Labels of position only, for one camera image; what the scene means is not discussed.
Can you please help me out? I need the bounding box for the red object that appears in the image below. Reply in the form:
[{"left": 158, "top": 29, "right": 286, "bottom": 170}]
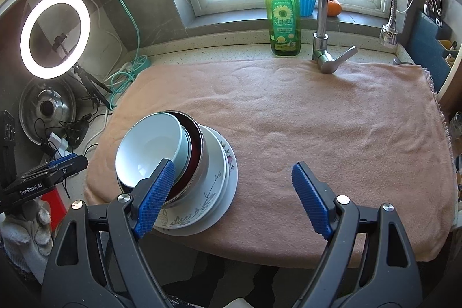
[{"left": 40, "top": 185, "right": 67, "bottom": 233}]

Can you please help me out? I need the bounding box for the green dish soap bottle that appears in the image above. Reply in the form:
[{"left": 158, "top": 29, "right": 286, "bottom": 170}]
[{"left": 263, "top": 0, "right": 301, "bottom": 58}]

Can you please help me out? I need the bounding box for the large steel bowl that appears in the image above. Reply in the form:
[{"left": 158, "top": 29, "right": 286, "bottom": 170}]
[{"left": 119, "top": 113, "right": 210, "bottom": 208}]

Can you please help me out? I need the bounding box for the white ceramic bowl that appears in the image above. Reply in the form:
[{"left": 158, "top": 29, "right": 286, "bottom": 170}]
[{"left": 115, "top": 112, "right": 190, "bottom": 188}]

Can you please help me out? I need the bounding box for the white plate with leaf print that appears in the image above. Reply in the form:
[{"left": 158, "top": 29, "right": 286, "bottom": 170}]
[{"left": 157, "top": 124, "right": 227, "bottom": 227}]

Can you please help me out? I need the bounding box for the blue cup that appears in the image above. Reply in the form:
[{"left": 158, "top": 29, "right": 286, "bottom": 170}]
[{"left": 299, "top": 0, "right": 317, "bottom": 17}]

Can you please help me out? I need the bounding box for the white plate with purple flowers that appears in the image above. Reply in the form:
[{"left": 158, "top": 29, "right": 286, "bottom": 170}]
[{"left": 155, "top": 126, "right": 239, "bottom": 236}]

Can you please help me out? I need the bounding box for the chrome faucet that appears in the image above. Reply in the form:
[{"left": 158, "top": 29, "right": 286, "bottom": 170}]
[{"left": 312, "top": 0, "right": 399, "bottom": 75}]

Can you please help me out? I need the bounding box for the pink towel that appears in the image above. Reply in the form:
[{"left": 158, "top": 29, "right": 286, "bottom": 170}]
[{"left": 84, "top": 58, "right": 456, "bottom": 269}]

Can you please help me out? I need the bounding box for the blue knife holder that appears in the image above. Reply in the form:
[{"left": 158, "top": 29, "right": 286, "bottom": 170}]
[{"left": 409, "top": 10, "right": 455, "bottom": 94}]

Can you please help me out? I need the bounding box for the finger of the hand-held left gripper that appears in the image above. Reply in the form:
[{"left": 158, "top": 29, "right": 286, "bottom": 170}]
[{"left": 20, "top": 154, "right": 89, "bottom": 184}]

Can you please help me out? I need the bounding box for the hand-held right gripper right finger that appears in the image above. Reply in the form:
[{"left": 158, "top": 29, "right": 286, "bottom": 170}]
[{"left": 292, "top": 161, "right": 424, "bottom": 308}]

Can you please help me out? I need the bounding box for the ring light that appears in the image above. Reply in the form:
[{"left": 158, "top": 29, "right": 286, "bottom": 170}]
[{"left": 20, "top": 0, "right": 91, "bottom": 79}]

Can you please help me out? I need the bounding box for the small red steel bowl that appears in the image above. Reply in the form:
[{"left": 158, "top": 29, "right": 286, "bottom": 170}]
[{"left": 119, "top": 110, "right": 201, "bottom": 198}]

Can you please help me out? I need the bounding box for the glass jar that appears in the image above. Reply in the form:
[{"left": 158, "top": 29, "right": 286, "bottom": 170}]
[{"left": 448, "top": 113, "right": 462, "bottom": 146}]

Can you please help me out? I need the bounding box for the steel pot lid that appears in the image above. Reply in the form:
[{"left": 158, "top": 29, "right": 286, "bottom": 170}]
[{"left": 19, "top": 80, "right": 77, "bottom": 146}]

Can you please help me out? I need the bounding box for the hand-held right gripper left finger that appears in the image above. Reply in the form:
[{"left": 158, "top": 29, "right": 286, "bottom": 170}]
[{"left": 40, "top": 158, "right": 177, "bottom": 308}]

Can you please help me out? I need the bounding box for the white charger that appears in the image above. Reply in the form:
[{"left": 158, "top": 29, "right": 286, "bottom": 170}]
[{"left": 47, "top": 135, "right": 69, "bottom": 153}]

